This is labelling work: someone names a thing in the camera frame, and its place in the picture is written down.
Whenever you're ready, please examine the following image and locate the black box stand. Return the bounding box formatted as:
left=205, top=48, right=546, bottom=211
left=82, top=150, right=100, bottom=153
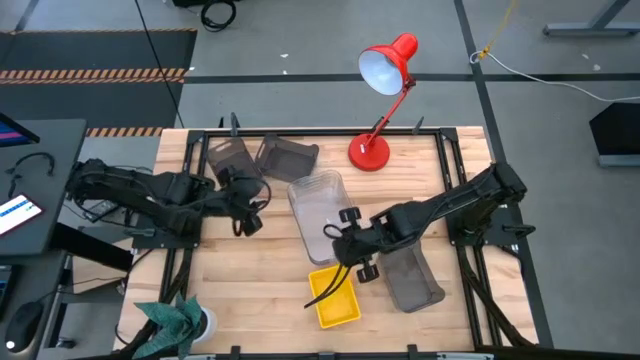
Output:
left=588, top=102, right=640, bottom=169

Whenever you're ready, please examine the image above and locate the smoky gray plastic bin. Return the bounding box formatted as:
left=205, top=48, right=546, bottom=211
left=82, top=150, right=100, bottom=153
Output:
left=206, top=137, right=264, bottom=189
left=376, top=238, right=447, bottom=315
left=254, top=132, right=321, bottom=184

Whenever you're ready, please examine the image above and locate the white floor cable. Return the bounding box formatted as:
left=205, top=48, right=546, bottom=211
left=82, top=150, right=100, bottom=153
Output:
left=468, top=49, right=640, bottom=104

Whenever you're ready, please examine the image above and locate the thin black floor cable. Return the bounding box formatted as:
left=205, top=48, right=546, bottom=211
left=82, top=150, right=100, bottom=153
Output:
left=133, top=0, right=186, bottom=129

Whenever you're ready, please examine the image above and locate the black metal table frame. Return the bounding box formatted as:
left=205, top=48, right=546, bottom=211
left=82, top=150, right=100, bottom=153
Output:
left=117, top=127, right=539, bottom=360

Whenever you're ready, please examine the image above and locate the gray metal table leg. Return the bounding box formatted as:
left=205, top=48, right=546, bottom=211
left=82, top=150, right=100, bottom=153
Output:
left=542, top=0, right=640, bottom=37

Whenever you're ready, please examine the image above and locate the black headset cable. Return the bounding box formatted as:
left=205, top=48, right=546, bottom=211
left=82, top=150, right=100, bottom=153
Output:
left=4, top=151, right=56, bottom=177

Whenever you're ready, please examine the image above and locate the red desk lamp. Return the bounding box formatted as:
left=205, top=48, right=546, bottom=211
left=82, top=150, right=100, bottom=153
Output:
left=347, top=32, right=420, bottom=173

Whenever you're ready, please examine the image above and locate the yellow floor cable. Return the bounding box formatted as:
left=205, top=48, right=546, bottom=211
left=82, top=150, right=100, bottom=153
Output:
left=477, top=0, right=519, bottom=61

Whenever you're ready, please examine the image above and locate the dark computer monitor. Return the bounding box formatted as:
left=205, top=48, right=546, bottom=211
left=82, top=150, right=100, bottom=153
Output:
left=0, top=112, right=41, bottom=149

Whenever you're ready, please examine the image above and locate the green cloth on roll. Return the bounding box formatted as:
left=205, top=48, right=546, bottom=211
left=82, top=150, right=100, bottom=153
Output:
left=133, top=294, right=219, bottom=360

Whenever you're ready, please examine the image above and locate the black lower desk surface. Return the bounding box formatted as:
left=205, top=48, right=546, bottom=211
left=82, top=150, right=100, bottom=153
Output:
left=0, top=249, right=69, bottom=360

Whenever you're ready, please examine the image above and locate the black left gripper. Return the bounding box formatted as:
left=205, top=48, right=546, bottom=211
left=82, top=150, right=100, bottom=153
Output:
left=219, top=167, right=266, bottom=239

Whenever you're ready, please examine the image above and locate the black desk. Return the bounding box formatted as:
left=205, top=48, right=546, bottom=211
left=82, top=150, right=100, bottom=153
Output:
left=0, top=118, right=87, bottom=259

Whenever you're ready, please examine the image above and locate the tablet with lit screen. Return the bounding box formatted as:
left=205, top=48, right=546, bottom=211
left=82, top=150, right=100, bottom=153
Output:
left=0, top=193, right=45, bottom=237

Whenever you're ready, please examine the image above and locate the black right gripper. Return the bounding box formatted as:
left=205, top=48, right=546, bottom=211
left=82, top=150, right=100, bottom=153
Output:
left=303, top=206, right=386, bottom=310

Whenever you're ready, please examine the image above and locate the black computer mouse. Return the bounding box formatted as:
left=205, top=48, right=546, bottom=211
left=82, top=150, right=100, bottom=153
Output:
left=3, top=300, right=45, bottom=354

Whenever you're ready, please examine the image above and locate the black hazard-striped floor mat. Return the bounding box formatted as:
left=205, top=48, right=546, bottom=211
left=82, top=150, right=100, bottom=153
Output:
left=0, top=28, right=199, bottom=139

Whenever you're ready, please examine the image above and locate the coiled black cable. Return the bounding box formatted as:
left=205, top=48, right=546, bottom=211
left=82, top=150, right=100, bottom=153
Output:
left=199, top=0, right=238, bottom=33

